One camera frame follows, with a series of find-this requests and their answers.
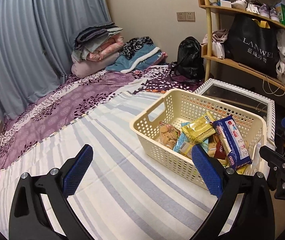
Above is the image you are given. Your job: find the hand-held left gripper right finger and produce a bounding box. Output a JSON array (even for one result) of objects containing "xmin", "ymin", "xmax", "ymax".
[{"xmin": 192, "ymin": 145, "xmax": 276, "ymax": 240}]

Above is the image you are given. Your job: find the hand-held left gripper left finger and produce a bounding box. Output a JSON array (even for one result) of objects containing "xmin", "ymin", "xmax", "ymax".
[{"xmin": 9, "ymin": 144, "xmax": 94, "ymax": 240}]

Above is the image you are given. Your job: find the tan maroon-band noodle packet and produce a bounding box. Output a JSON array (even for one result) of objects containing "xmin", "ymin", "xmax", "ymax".
[{"xmin": 206, "ymin": 133, "xmax": 230, "ymax": 167}]

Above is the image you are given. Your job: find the light blue snack packet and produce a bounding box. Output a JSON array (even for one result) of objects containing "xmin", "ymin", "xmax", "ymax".
[{"xmin": 173, "ymin": 129, "xmax": 197, "ymax": 160}]

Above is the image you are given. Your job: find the yellow cake packet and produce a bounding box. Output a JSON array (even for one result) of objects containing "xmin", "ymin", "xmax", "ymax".
[
  {"xmin": 181, "ymin": 120, "xmax": 214, "ymax": 144},
  {"xmin": 202, "ymin": 110, "xmax": 214, "ymax": 125}
]

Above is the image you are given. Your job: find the blue white biscuit packet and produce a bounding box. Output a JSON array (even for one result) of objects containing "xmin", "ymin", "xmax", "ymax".
[{"xmin": 213, "ymin": 114, "xmax": 253, "ymax": 168}]

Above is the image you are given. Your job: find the clear small cookie packet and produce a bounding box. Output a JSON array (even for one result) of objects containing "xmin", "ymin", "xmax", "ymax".
[{"xmin": 159, "ymin": 121, "xmax": 182, "ymax": 147}]

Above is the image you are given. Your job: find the cream perforated plastic basket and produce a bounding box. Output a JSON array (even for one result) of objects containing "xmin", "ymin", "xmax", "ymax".
[{"xmin": 129, "ymin": 88, "xmax": 268, "ymax": 191}]

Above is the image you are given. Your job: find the grey white striped bed sheet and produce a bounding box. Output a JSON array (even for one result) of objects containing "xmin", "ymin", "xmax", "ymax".
[{"xmin": 0, "ymin": 90, "xmax": 270, "ymax": 240}]

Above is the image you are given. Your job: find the white framed mirror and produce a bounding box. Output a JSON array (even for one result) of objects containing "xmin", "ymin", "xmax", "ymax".
[{"xmin": 195, "ymin": 78, "xmax": 276, "ymax": 143}]

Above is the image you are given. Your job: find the purple floral bed sheet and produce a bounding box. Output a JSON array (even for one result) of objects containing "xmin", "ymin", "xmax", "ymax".
[{"xmin": 0, "ymin": 64, "xmax": 205, "ymax": 218}]

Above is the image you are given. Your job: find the wooden shelf rack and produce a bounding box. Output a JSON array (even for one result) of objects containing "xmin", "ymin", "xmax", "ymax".
[{"xmin": 198, "ymin": 0, "xmax": 285, "ymax": 105}]

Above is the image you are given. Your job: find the black shopping bag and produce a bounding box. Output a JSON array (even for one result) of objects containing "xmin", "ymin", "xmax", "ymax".
[{"xmin": 224, "ymin": 13, "xmax": 281, "ymax": 78}]

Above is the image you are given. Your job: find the lilac folded quilt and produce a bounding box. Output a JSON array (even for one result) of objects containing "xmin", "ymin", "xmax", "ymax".
[{"xmin": 71, "ymin": 52, "xmax": 120, "ymax": 78}]

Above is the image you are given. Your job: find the purple sneaker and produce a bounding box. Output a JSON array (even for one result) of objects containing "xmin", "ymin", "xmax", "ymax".
[
  {"xmin": 269, "ymin": 7, "xmax": 281, "ymax": 22},
  {"xmin": 258, "ymin": 3, "xmax": 272, "ymax": 18}
]

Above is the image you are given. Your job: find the black backpack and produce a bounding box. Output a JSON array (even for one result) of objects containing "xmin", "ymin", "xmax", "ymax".
[{"xmin": 170, "ymin": 36, "xmax": 205, "ymax": 85}]

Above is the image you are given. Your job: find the pink cloth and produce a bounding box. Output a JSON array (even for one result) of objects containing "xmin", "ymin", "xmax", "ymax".
[{"xmin": 201, "ymin": 29, "xmax": 229, "ymax": 46}]

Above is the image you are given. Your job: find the grey folded cloth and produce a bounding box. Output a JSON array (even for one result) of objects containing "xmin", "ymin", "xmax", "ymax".
[{"xmin": 72, "ymin": 34, "xmax": 118, "ymax": 62}]

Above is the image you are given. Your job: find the pink folded quilt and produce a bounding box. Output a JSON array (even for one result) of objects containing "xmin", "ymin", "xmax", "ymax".
[{"xmin": 86, "ymin": 36, "xmax": 124, "ymax": 61}]

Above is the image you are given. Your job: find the teal fleece blanket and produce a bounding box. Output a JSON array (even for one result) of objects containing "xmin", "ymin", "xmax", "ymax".
[{"xmin": 105, "ymin": 44, "xmax": 168, "ymax": 73}]

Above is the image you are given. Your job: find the white sneaker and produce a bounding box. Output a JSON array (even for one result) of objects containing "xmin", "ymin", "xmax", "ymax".
[{"xmin": 231, "ymin": 0, "xmax": 248, "ymax": 10}]

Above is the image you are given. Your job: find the blue curtain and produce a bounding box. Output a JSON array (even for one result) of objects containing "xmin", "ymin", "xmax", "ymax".
[{"xmin": 0, "ymin": 0, "xmax": 113, "ymax": 120}]

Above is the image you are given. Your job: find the leopard print cloth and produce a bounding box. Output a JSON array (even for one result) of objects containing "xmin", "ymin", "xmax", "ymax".
[{"xmin": 121, "ymin": 36, "xmax": 155, "ymax": 59}]

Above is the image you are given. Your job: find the dark striped folded blanket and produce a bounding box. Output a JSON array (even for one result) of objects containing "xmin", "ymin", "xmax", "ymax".
[{"xmin": 74, "ymin": 22, "xmax": 123, "ymax": 46}]

